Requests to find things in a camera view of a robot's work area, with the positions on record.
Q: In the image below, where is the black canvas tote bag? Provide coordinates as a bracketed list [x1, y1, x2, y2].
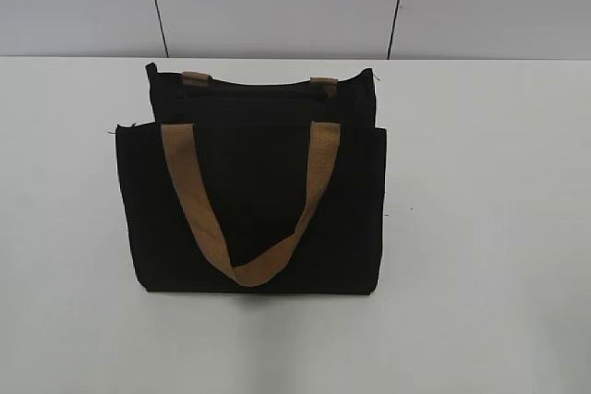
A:
[115, 64, 387, 295]

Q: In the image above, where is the tan rear bag handle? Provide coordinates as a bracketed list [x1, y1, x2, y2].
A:
[181, 71, 338, 97]

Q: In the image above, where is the tan bag handle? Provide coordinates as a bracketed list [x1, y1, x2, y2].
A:
[161, 122, 341, 287]
[181, 71, 338, 97]

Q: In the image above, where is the tan front bag handle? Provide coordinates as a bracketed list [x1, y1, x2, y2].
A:
[161, 122, 341, 287]

